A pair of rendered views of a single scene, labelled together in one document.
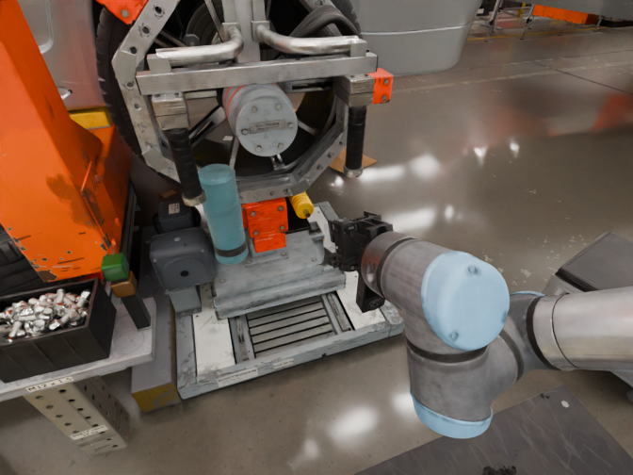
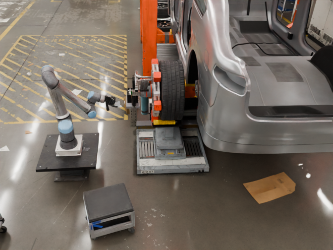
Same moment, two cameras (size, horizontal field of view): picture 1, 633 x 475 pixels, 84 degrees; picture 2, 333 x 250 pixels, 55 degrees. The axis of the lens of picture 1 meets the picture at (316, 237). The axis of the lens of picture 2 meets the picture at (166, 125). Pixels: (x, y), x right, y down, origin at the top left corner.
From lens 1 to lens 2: 360 cm
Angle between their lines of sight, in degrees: 77
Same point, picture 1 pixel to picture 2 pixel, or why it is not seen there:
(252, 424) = (125, 143)
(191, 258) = not seen: hidden behind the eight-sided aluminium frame
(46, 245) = not seen: hidden behind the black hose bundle
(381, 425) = (114, 162)
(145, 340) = (129, 105)
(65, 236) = not seen: hidden behind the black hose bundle
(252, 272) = (158, 133)
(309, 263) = (158, 143)
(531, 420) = (92, 157)
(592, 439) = (84, 163)
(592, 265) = (120, 189)
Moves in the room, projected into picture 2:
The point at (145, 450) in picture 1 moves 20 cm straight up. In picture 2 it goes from (128, 129) to (127, 116)
